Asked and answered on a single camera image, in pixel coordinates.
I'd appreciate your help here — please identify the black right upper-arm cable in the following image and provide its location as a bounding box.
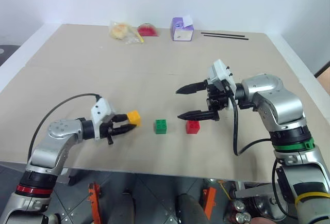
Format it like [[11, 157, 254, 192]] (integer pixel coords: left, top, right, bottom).
[[271, 158, 290, 220]]

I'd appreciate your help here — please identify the orange clamp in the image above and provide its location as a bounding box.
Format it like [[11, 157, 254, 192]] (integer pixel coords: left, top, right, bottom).
[[202, 186, 217, 220], [87, 182, 103, 224]]

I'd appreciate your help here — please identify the red toy brick cube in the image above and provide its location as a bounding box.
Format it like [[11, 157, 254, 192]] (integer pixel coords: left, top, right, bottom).
[[185, 120, 201, 134]]

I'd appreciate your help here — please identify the grey metal table bracket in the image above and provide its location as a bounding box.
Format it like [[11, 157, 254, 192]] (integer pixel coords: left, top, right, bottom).
[[233, 181, 274, 199]]

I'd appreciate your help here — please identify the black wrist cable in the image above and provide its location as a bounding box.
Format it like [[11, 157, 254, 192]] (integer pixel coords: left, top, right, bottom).
[[27, 93, 102, 163], [227, 89, 274, 156]]

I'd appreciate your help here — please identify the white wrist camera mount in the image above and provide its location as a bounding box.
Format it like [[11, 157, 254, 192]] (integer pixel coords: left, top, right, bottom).
[[207, 59, 237, 111], [90, 98, 117, 141]]

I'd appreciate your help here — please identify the black chopstick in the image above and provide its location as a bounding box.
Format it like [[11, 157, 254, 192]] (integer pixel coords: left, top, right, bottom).
[[203, 34, 250, 41], [201, 31, 246, 38]]

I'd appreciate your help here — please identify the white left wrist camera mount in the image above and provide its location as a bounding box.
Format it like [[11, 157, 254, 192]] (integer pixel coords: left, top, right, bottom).
[[90, 98, 117, 141]]

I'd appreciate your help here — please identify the clear bag with bread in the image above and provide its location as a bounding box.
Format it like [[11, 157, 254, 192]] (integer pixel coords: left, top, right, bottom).
[[109, 20, 144, 45]]

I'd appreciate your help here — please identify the dark rounded shape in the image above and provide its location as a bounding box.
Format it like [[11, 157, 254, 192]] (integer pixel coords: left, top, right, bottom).
[[176, 193, 207, 224]]

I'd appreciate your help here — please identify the purple tissue box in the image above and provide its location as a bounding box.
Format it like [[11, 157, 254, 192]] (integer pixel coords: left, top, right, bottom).
[[170, 15, 195, 42]]

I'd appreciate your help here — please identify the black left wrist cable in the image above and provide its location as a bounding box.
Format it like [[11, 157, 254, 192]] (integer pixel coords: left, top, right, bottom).
[[27, 93, 102, 163]]

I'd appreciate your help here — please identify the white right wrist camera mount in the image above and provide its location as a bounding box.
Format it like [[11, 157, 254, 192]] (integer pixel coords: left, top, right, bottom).
[[207, 59, 237, 111]]

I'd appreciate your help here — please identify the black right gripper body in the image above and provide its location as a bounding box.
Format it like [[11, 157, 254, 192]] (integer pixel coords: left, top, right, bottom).
[[205, 78, 230, 122]]

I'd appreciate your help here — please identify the green toy brick cube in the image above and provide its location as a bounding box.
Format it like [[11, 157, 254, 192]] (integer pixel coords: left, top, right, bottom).
[[154, 118, 168, 135]]

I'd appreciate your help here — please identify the red watermelon slice toy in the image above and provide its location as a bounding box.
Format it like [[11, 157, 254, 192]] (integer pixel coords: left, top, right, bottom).
[[137, 22, 160, 38]]

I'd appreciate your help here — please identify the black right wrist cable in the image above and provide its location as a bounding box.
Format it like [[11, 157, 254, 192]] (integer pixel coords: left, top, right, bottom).
[[227, 89, 274, 156]]

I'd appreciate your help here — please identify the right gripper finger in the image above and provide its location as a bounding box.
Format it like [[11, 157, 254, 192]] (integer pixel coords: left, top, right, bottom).
[[177, 109, 220, 122], [175, 79, 208, 95]]

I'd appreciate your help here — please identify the grey table leg bracket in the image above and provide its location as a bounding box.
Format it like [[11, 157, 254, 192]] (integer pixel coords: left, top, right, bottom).
[[57, 168, 89, 186]]

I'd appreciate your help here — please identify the yellow cord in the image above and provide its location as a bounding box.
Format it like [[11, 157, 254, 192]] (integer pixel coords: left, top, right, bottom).
[[217, 179, 233, 202]]

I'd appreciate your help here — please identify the drink can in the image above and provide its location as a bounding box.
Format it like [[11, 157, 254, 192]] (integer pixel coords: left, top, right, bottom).
[[235, 211, 252, 224], [233, 199, 246, 213]]

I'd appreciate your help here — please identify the yellow toy brick cube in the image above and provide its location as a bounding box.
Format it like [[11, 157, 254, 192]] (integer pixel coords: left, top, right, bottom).
[[127, 110, 142, 127]]

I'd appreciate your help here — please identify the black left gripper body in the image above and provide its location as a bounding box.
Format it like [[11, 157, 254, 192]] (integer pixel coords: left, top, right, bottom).
[[100, 114, 120, 146]]

